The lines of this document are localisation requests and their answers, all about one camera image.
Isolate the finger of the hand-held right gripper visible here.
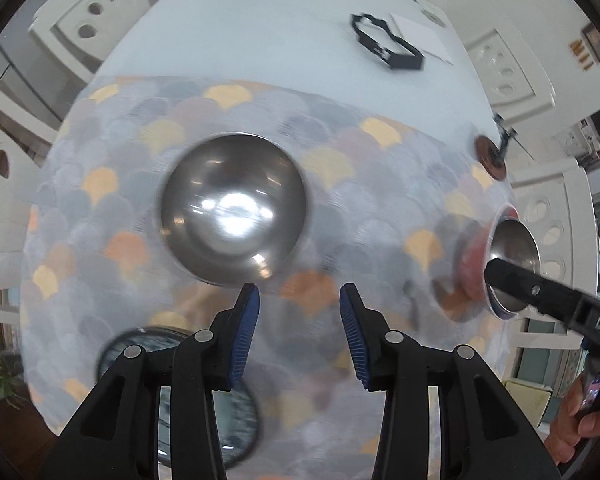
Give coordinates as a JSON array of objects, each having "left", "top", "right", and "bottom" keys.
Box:
[{"left": 484, "top": 257, "right": 583, "bottom": 333}]

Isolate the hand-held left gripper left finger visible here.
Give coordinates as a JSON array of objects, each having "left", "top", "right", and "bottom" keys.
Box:
[{"left": 55, "top": 283, "right": 261, "bottom": 480}]

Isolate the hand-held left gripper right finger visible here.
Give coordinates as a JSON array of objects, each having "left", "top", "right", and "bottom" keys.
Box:
[{"left": 339, "top": 283, "right": 561, "bottom": 480}]

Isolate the small stainless steel bowl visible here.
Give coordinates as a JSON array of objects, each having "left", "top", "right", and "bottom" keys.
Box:
[{"left": 430, "top": 204, "right": 541, "bottom": 322}]

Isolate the blue floral porcelain plate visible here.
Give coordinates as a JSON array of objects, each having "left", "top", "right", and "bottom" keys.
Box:
[{"left": 96, "top": 326, "right": 262, "bottom": 467}]

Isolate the large stainless steel bowl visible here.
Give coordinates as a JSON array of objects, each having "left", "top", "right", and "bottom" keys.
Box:
[{"left": 159, "top": 132, "right": 313, "bottom": 288}]

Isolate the person's right hand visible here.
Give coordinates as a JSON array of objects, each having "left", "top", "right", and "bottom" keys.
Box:
[{"left": 544, "top": 374, "right": 600, "bottom": 467}]

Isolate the white chair with oval holes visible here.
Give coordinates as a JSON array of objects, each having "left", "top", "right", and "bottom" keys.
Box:
[
  {"left": 0, "top": 85, "right": 58, "bottom": 306},
  {"left": 29, "top": 0, "right": 167, "bottom": 83},
  {"left": 467, "top": 27, "right": 556, "bottom": 116},
  {"left": 510, "top": 165, "right": 597, "bottom": 323}
]

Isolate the scale patterned pastel placemat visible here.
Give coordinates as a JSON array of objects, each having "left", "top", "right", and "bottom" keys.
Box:
[{"left": 20, "top": 75, "right": 518, "bottom": 480}]

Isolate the brown round coaster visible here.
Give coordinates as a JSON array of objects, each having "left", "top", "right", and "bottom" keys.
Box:
[{"left": 472, "top": 135, "right": 509, "bottom": 181}]

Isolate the white appliance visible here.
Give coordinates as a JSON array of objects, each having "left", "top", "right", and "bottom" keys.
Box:
[{"left": 555, "top": 102, "right": 600, "bottom": 162}]

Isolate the green potted plant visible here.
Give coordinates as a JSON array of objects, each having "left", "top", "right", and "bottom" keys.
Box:
[{"left": 0, "top": 350, "right": 28, "bottom": 403}]

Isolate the white paper sheet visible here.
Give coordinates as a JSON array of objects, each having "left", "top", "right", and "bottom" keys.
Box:
[{"left": 390, "top": 12, "right": 455, "bottom": 66}]

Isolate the framed wall picture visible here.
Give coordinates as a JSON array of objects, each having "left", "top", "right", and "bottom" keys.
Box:
[{"left": 570, "top": 24, "right": 600, "bottom": 70}]

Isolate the black plastic frame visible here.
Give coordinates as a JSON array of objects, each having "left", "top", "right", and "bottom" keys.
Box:
[{"left": 351, "top": 12, "right": 425, "bottom": 72}]

